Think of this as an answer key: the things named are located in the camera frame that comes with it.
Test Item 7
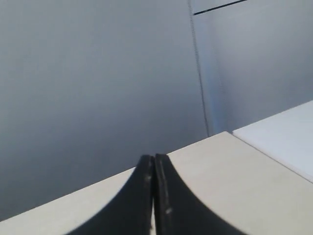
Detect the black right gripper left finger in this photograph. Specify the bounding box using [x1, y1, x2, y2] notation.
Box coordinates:
[69, 155, 154, 235]

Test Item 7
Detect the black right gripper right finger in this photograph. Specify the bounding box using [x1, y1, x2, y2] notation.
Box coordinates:
[154, 154, 241, 235]

